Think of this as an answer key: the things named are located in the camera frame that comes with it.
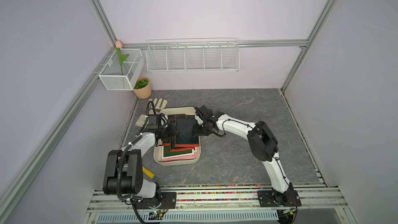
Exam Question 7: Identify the small red writing tablet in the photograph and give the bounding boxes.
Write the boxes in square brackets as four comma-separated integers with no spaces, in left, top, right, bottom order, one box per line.
[174,115,200,148]

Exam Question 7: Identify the cream plastic storage tray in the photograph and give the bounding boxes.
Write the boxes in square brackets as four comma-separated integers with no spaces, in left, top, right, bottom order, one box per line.
[153,107,201,167]

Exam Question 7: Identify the large red writing tablet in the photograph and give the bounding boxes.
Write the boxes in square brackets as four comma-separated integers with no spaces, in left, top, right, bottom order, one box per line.
[169,115,197,152]

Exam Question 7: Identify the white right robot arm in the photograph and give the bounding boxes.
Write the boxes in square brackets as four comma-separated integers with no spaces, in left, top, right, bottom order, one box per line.
[195,112,301,208]

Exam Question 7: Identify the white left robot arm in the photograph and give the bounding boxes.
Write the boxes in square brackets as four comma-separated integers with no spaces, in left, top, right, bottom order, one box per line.
[102,124,177,208]

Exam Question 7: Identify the white writing tablet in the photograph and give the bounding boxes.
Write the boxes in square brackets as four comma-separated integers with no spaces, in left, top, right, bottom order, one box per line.
[160,142,197,160]

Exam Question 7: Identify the beige work glove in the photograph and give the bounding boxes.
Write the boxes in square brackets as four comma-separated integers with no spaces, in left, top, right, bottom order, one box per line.
[135,98,168,128]

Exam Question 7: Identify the potted green plant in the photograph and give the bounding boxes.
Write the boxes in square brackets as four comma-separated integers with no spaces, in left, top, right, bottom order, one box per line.
[133,77,152,99]

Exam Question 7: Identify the artificial pink tulip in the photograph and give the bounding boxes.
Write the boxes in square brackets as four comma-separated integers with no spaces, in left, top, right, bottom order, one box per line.
[115,40,129,76]

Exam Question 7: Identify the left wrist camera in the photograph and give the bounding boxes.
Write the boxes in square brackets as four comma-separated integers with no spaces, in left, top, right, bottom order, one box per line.
[146,114,162,130]

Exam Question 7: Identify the yellow blue handled tool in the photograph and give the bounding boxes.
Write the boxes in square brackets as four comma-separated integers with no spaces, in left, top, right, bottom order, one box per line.
[142,167,156,180]

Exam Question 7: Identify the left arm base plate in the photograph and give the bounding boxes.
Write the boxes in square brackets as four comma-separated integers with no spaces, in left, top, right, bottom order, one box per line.
[134,192,177,209]

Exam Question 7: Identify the white mesh wall box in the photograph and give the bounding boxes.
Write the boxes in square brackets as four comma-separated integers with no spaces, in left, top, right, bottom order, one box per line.
[98,48,145,91]

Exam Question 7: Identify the white wire wall shelf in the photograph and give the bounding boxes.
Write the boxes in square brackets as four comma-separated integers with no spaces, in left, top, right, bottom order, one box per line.
[147,38,240,72]

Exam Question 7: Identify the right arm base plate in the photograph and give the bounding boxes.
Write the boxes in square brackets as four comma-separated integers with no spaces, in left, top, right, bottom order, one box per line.
[258,189,302,207]

